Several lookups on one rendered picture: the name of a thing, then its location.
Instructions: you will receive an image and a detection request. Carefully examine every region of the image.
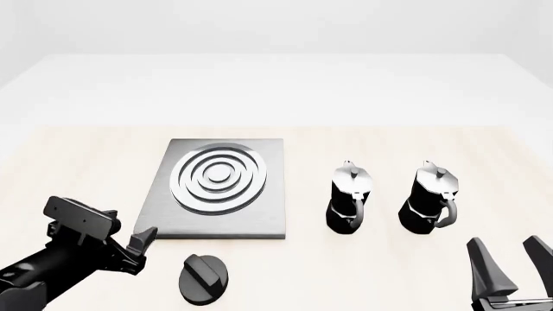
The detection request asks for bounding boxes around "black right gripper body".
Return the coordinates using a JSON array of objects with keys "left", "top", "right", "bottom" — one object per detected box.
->
[{"left": 467, "top": 290, "right": 553, "bottom": 311}]

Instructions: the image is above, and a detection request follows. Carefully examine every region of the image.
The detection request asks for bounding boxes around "black moka pot, silver lid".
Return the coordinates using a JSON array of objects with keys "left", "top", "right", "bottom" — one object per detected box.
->
[
  {"left": 325, "top": 159, "right": 374, "bottom": 235},
  {"left": 397, "top": 159, "right": 461, "bottom": 235}
]

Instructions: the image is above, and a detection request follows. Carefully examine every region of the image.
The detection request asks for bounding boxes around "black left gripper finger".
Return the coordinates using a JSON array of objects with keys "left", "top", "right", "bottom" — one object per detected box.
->
[{"left": 126, "top": 225, "right": 159, "bottom": 259}]

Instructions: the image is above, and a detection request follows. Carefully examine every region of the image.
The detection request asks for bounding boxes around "flat grey stove plate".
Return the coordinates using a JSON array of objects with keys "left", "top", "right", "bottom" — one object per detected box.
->
[{"left": 133, "top": 137, "right": 287, "bottom": 241}]

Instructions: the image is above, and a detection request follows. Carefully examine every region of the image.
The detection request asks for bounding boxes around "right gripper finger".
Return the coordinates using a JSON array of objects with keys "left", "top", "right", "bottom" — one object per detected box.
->
[
  {"left": 466, "top": 236, "right": 520, "bottom": 303},
  {"left": 522, "top": 234, "right": 553, "bottom": 293}
]

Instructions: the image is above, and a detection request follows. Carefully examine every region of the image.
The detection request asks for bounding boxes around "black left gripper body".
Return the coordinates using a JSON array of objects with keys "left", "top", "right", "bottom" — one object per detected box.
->
[{"left": 97, "top": 238, "right": 149, "bottom": 277}]

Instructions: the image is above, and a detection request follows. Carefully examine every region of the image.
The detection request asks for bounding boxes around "round black stove knob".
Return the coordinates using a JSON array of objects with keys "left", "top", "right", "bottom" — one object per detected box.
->
[{"left": 178, "top": 253, "right": 231, "bottom": 307}]

